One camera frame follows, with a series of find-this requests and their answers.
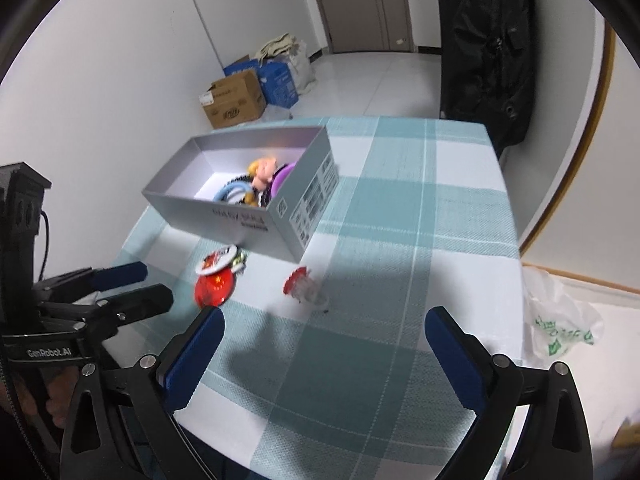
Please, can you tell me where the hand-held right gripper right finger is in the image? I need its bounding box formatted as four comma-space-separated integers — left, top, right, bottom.
424, 306, 596, 480

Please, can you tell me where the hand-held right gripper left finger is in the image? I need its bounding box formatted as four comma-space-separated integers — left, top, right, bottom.
59, 305, 226, 480

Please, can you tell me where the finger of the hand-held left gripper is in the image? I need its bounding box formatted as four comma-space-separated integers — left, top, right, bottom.
37, 283, 175, 346
32, 261, 149, 306

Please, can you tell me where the white red round badge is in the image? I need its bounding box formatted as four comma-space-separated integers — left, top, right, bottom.
201, 245, 238, 275

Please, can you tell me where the red clear plastic charm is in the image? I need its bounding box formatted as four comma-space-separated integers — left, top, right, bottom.
282, 266, 331, 311

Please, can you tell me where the grey cardboard box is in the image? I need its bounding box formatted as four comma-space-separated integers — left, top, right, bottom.
142, 125, 342, 264

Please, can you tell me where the light blue ring bracelet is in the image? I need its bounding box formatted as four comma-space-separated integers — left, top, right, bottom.
212, 181, 253, 206

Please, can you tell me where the small cartoon doll charm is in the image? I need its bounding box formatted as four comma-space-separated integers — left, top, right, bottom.
247, 156, 280, 187

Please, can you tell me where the purple ring bracelet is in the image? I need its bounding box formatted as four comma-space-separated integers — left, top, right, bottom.
265, 161, 299, 198

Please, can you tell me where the person's left hand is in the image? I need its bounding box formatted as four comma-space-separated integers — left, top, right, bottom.
12, 372, 71, 431

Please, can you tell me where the white green plastic bag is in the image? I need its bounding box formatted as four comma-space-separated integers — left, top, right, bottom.
522, 266, 606, 361

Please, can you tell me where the teal checked tablecloth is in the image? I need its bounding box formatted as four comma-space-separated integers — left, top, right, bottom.
102, 116, 523, 480

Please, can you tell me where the brown cardboard box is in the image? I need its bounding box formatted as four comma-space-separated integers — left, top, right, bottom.
200, 71, 267, 130

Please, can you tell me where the flat blue cardboard box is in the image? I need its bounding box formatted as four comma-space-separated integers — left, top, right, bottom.
223, 55, 262, 81

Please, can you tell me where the tall blue cardboard box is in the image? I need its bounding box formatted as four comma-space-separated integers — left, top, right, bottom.
257, 57, 300, 108

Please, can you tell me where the white sack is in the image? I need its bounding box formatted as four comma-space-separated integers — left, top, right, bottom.
292, 42, 317, 93

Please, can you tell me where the beige tote bag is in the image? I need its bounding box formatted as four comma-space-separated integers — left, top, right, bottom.
254, 32, 307, 63

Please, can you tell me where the black backpack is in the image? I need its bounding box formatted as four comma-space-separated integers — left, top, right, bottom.
439, 0, 536, 156

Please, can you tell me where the grey door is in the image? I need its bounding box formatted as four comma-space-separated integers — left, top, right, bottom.
307, 0, 416, 55

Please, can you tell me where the black cable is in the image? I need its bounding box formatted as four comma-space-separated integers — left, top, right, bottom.
37, 210, 52, 281

